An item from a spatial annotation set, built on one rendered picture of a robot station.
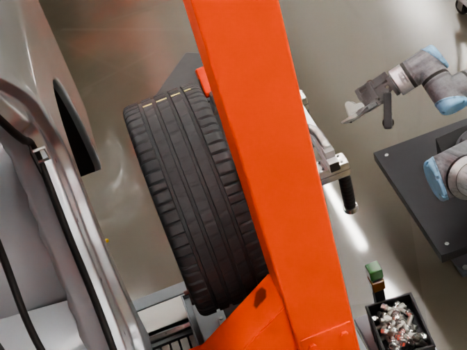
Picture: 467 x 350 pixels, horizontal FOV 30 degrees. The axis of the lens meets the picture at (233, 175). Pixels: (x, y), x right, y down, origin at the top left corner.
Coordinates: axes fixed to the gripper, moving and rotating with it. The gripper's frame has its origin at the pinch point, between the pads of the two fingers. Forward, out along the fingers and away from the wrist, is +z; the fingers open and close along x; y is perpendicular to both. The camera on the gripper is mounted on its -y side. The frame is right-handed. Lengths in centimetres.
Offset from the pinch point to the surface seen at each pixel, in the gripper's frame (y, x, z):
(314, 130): 1.4, 38.5, 4.0
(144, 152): 20, 63, 42
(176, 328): -28, -25, 96
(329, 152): -6.2, 44.6, 2.8
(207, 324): -32, -7, 79
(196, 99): 26, 51, 25
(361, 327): -55, 23, 26
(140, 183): 33, -100, 105
